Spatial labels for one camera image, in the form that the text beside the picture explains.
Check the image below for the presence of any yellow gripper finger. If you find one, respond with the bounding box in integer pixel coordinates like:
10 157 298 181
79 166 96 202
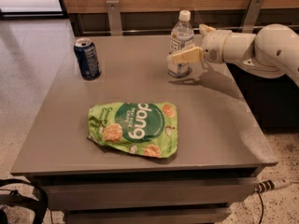
167 46 204 64
199 24 215 37

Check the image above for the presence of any clear blue plastic water bottle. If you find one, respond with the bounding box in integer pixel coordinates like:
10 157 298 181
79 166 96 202
168 10 194 77

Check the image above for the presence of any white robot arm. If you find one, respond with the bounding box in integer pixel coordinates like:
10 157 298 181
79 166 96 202
167 24 299 86

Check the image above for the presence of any green rice crisps bag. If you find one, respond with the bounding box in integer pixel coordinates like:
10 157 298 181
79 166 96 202
88 103 178 159

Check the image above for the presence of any grey cabinet with drawers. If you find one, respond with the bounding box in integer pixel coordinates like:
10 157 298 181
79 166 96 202
11 35 277 224

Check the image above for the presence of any dark blue soda can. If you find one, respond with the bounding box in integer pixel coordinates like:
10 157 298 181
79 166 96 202
74 38 101 80

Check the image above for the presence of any white power strip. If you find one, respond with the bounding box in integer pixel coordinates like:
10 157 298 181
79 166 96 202
256 179 291 193

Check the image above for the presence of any right metal wall bracket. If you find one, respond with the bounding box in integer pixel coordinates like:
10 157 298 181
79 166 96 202
241 0 264 33

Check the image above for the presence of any metal wall bracket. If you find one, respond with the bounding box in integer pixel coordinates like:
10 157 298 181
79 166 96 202
241 0 264 33
106 0 122 36

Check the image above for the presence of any left metal wall bracket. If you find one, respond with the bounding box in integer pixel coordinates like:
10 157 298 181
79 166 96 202
106 0 122 36

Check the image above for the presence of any horizontal metal rail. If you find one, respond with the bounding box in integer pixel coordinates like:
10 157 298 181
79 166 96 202
81 25 299 35

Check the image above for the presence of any black power cable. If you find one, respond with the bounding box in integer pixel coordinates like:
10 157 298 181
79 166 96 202
254 189 265 224

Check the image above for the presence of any black strap bag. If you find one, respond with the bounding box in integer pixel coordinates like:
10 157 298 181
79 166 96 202
0 178 49 224

